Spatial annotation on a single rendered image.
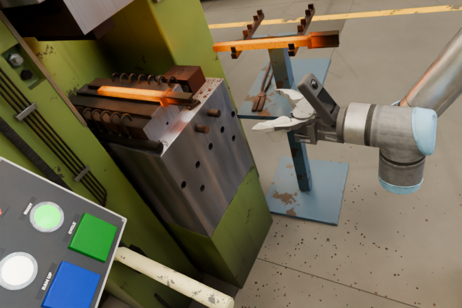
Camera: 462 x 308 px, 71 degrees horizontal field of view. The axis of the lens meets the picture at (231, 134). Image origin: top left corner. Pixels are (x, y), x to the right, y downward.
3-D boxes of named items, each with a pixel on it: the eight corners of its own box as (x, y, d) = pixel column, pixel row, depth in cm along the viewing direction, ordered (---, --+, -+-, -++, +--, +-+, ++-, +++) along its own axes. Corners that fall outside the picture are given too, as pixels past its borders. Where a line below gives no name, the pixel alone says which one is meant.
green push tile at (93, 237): (118, 227, 67) (85, 211, 64) (106, 262, 62) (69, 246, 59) (114, 230, 68) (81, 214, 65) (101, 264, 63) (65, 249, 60)
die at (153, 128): (188, 102, 107) (178, 81, 101) (152, 144, 95) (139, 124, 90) (106, 93, 128) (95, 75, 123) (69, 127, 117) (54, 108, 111)
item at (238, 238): (273, 221, 170) (253, 163, 140) (242, 289, 149) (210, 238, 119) (190, 196, 199) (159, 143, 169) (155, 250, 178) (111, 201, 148)
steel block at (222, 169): (253, 162, 140) (223, 78, 112) (210, 238, 119) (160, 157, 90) (159, 143, 169) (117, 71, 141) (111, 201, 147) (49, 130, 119)
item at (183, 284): (237, 301, 87) (232, 293, 84) (228, 320, 84) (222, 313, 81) (127, 249, 110) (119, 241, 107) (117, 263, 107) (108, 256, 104)
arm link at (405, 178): (422, 163, 78) (427, 126, 70) (421, 203, 71) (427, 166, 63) (379, 159, 83) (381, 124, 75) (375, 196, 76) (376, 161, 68)
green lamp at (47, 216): (69, 214, 61) (54, 201, 58) (49, 236, 58) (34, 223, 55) (59, 210, 63) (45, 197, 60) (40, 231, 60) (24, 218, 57)
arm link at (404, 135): (431, 168, 63) (438, 131, 56) (364, 157, 69) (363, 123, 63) (436, 135, 68) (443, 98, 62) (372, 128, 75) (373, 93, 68)
